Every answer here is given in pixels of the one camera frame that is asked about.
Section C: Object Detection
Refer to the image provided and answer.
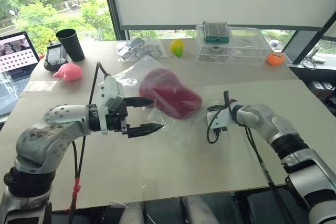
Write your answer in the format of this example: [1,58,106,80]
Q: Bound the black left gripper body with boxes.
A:
[104,100,130,135]

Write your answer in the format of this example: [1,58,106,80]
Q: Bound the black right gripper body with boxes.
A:
[210,126,229,134]

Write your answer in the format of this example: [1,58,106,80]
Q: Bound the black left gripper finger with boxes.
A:
[122,97,154,108]
[127,123,164,139]

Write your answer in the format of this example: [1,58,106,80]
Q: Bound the clear plastic bag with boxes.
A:
[112,55,212,152]

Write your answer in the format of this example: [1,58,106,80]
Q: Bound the red cap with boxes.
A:
[138,68,203,120]

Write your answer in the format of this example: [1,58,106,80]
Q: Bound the plastic bag of small parts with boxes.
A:
[116,37,168,63]

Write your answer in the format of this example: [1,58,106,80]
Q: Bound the clear acrylic drawer box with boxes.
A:
[195,24,271,67]

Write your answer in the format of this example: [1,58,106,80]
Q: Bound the yellow green toy fruit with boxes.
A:
[170,39,185,58]

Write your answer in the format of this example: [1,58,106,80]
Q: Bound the pink plush toy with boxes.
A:
[52,62,82,82]

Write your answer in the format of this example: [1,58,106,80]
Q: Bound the green parts case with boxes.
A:
[202,20,232,44]

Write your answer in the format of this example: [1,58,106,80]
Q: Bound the orange toy fruit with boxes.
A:
[266,51,287,66]

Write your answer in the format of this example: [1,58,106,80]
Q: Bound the grey rounded robot leg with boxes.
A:
[119,200,145,224]
[183,196,219,224]

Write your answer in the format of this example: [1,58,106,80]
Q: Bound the black plastic cup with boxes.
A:
[55,28,86,62]

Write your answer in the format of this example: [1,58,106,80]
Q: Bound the black handheld controller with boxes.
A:
[43,40,68,72]

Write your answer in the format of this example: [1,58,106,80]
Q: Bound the black boxes beside table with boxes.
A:
[306,79,336,116]

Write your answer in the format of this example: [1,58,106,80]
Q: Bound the open laptop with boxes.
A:
[0,31,40,117]

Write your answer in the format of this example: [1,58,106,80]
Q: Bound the short black camera cable loop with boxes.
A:
[206,117,223,144]

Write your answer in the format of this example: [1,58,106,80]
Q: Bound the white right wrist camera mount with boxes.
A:
[206,108,237,132]

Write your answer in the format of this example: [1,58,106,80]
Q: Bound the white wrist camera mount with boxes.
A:
[206,108,237,132]
[96,76,124,135]

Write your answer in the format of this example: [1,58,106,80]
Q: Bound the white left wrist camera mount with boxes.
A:
[96,76,124,135]

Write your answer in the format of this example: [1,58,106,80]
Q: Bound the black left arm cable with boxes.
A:
[68,61,110,224]

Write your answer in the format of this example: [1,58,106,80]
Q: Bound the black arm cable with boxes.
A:
[68,61,110,224]
[223,90,292,224]

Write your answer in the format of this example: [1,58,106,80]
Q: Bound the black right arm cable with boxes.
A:
[223,90,292,224]

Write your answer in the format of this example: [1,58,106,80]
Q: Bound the red cable tie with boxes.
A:
[71,177,82,196]

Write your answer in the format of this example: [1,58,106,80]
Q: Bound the dark window frame post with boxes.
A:
[100,0,130,41]

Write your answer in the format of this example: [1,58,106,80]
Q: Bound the loose cables on sill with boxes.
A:
[301,50,327,70]

